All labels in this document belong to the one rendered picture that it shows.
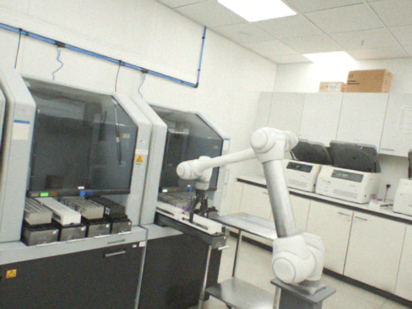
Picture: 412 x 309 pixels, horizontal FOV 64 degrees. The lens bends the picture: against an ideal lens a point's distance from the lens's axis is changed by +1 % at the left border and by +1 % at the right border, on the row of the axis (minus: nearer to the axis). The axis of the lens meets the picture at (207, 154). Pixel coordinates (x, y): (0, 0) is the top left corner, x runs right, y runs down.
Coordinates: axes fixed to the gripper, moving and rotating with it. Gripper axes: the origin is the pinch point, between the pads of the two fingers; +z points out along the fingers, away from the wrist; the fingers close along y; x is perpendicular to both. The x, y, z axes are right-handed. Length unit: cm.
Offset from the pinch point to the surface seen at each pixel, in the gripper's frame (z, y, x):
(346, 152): -59, 259, 3
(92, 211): -1, -57, 31
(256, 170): -11, 281, 142
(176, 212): -0.5, -4.7, 14.6
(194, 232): 6.8, -6.8, -5.6
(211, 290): 58, 30, 2
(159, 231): 14.9, -10.0, 23.6
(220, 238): 6.1, 0.3, -21.5
